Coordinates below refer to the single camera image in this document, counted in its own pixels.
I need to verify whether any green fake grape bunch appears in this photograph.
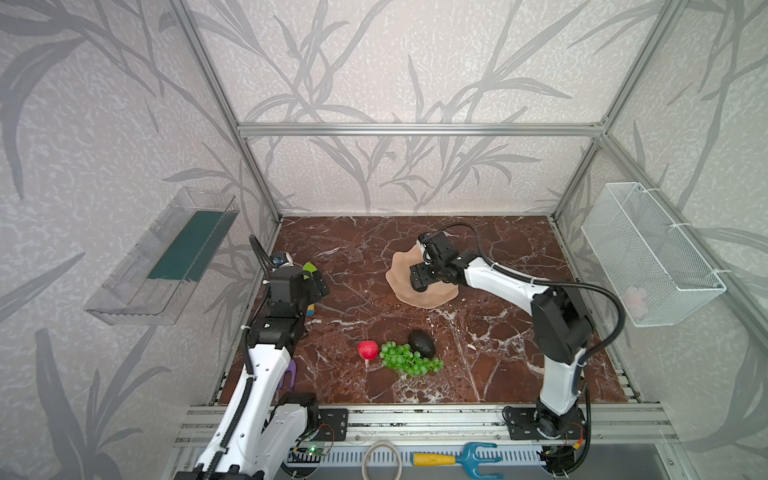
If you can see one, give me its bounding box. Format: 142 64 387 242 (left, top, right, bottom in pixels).
379 341 444 376

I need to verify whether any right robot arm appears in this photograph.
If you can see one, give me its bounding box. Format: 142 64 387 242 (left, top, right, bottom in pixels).
410 229 627 428

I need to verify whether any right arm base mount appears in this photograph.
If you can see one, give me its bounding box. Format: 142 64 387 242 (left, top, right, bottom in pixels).
502 406 586 442

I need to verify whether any purple toy garden fork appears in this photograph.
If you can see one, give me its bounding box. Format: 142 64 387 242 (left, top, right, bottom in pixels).
278 360 297 390

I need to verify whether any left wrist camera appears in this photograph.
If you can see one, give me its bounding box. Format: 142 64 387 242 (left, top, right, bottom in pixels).
270 251 294 269

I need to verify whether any pink object in basket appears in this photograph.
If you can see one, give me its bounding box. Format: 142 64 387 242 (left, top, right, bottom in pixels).
622 287 649 320

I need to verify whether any white wire mesh basket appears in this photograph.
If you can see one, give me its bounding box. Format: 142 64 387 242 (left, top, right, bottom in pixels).
581 182 727 328

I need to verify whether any red fake strawberry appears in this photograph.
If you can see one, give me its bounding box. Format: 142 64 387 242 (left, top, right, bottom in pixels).
357 340 380 362

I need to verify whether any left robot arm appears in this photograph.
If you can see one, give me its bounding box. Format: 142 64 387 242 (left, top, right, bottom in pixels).
174 263 329 479

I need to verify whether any blue toy rake yellow handle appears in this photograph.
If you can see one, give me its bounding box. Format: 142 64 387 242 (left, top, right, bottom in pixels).
411 442 504 480

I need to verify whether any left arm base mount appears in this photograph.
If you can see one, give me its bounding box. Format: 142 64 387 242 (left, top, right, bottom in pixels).
306 408 349 442

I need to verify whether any pink scalloped fruit bowl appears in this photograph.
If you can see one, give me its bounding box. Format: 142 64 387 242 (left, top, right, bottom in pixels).
385 245 459 309

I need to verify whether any grey cable loop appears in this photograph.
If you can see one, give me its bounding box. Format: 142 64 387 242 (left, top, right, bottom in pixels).
361 440 404 480

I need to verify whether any clear plastic wall shelf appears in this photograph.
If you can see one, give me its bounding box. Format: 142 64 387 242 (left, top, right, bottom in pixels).
84 187 240 326

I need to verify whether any dark avocado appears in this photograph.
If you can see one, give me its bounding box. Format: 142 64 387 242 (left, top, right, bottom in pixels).
408 330 437 359

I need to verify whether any green toy trowel yellow handle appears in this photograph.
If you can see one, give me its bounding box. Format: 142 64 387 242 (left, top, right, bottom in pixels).
303 262 319 316

